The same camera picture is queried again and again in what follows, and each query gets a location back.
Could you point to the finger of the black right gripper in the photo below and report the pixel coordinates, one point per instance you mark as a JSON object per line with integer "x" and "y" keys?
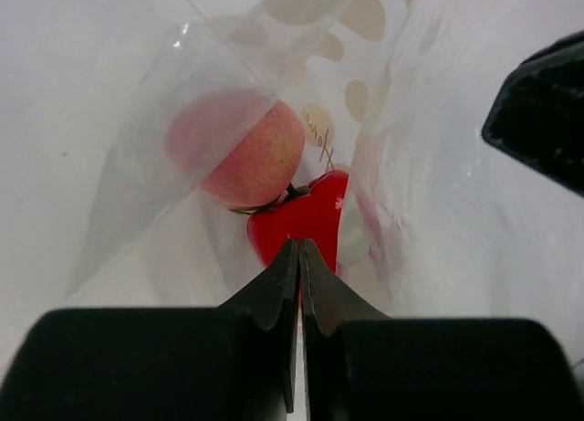
{"x": 537, "y": 115}

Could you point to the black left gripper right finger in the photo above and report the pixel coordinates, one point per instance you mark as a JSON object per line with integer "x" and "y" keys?
{"x": 361, "y": 364}

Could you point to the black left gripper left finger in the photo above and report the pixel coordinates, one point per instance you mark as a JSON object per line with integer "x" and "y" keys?
{"x": 235, "y": 361}

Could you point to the clear zip top bag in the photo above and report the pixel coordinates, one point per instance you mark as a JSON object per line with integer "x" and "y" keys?
{"x": 395, "y": 93}

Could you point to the pink fake peach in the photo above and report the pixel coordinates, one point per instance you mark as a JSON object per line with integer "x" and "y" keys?
{"x": 261, "y": 165}

